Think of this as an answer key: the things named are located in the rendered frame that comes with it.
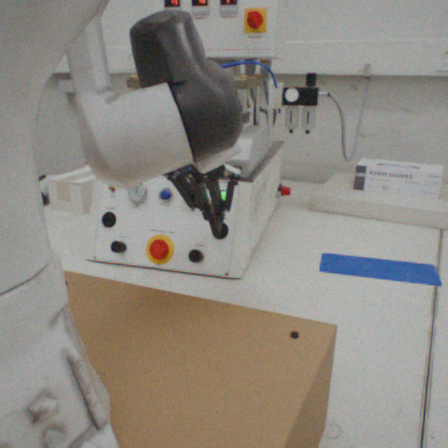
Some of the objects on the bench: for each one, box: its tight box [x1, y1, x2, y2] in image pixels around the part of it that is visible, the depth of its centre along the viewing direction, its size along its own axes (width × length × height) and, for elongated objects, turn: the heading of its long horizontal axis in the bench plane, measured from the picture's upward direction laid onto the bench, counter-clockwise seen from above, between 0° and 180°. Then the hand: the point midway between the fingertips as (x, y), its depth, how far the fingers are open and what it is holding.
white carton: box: [353, 158, 443, 200], centre depth 125 cm, size 12×23×7 cm, turn 64°
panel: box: [91, 176, 242, 277], centre depth 86 cm, size 2×30×19 cm, turn 75°
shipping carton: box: [49, 166, 94, 214], centre depth 127 cm, size 19×13×9 cm
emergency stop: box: [149, 239, 169, 259], centre depth 86 cm, size 2×4×4 cm, turn 75°
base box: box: [84, 147, 291, 278], centre depth 107 cm, size 54×38×17 cm
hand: (215, 218), depth 79 cm, fingers closed
